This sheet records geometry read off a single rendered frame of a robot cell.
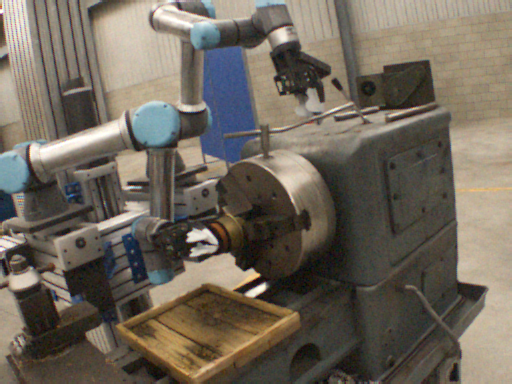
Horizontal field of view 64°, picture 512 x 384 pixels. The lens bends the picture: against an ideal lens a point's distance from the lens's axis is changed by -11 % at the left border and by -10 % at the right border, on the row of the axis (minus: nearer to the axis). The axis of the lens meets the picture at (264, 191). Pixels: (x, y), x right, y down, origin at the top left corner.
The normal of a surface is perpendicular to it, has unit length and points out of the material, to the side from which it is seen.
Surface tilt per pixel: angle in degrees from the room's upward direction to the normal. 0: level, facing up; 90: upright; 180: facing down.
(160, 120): 89
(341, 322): 88
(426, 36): 90
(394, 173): 90
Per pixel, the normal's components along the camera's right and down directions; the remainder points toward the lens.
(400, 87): -0.51, 0.28
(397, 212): 0.67, 0.05
